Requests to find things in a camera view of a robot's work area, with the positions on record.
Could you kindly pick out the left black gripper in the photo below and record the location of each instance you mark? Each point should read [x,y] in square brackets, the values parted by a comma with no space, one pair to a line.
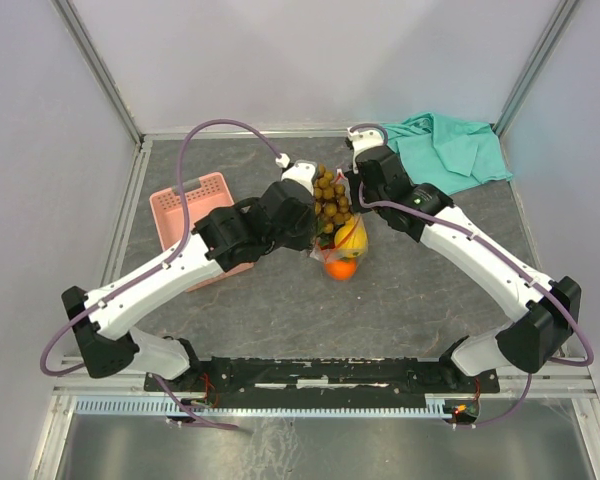
[304,240]

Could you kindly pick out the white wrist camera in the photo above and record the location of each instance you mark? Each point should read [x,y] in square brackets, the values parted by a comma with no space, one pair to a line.
[365,136]
[302,172]

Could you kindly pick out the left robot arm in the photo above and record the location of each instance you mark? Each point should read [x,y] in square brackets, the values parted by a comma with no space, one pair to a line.
[106,332]

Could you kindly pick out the brown longan bunch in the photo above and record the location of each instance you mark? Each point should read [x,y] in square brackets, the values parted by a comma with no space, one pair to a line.
[331,201]

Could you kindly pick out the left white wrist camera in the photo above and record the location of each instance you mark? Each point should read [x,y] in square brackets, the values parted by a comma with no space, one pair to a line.
[302,172]

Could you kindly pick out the teal cloth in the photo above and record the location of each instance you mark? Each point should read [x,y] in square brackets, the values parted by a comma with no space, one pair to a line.
[452,154]

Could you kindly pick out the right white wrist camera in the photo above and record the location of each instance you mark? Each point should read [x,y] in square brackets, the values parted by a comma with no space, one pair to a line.
[365,136]

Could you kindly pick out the clear zip top bag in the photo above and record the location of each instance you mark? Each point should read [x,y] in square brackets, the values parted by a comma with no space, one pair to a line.
[324,248]

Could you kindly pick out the yellow toy fruit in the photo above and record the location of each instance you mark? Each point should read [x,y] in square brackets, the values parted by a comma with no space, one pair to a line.
[351,239]

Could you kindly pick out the orange toy fruit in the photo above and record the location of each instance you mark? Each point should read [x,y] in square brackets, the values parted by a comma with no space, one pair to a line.
[342,269]

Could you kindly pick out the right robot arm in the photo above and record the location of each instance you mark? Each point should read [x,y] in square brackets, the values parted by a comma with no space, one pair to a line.
[542,313]

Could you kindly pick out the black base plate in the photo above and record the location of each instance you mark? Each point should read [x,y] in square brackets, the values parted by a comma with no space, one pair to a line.
[252,383]

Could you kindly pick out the pink perforated basket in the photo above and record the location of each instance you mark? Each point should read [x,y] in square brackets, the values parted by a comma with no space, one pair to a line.
[190,195]

